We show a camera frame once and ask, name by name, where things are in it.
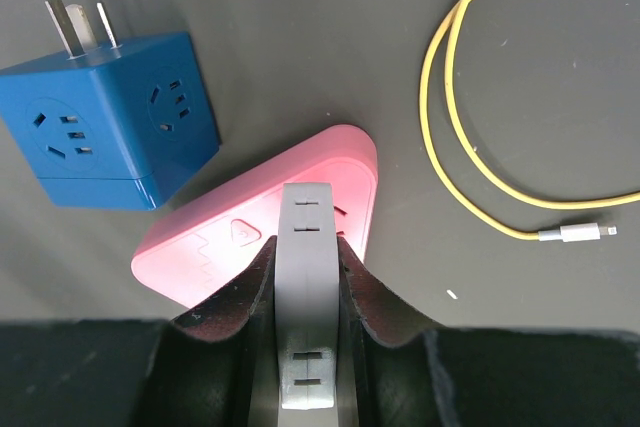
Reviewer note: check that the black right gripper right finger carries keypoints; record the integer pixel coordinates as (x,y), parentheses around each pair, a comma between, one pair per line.
(399,367)

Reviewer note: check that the pink triangular power strip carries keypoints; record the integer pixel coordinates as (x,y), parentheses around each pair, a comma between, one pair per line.
(195,250)

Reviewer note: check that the yellow charger with cable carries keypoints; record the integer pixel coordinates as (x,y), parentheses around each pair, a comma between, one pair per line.
(529,111)

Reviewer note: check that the blue cube power socket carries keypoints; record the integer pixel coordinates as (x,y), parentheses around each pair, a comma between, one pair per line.
(120,125)

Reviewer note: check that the white square socket adapter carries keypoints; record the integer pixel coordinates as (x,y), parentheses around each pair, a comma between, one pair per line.
(306,297)

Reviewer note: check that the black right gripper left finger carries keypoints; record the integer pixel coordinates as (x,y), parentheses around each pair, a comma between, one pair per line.
(213,365)

